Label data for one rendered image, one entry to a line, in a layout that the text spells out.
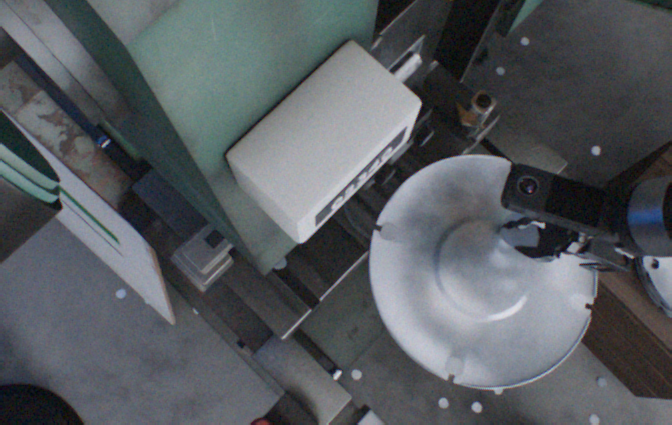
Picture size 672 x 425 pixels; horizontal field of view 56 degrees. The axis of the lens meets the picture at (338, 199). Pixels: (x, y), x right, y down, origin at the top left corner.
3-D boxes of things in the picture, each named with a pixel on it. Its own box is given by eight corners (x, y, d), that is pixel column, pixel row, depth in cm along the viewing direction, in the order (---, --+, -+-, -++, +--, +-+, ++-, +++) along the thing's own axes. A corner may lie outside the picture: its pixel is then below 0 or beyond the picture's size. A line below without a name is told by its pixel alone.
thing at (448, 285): (335, 339, 75) (336, 339, 74) (410, 124, 83) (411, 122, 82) (562, 422, 76) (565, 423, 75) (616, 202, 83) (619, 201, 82)
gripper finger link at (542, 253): (520, 264, 74) (575, 261, 66) (510, 259, 74) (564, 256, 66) (529, 226, 75) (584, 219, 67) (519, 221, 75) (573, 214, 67)
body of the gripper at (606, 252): (588, 275, 72) (681, 273, 61) (530, 249, 70) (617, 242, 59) (601, 213, 74) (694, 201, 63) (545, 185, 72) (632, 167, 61)
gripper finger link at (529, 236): (524, 266, 80) (578, 264, 72) (487, 250, 78) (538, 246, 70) (530, 243, 81) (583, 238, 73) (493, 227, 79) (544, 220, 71)
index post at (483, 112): (482, 126, 92) (500, 98, 83) (468, 140, 91) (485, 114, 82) (467, 113, 92) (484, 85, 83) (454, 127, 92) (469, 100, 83)
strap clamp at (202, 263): (292, 205, 88) (289, 184, 78) (203, 292, 85) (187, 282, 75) (262, 176, 89) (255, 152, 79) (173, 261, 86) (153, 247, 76)
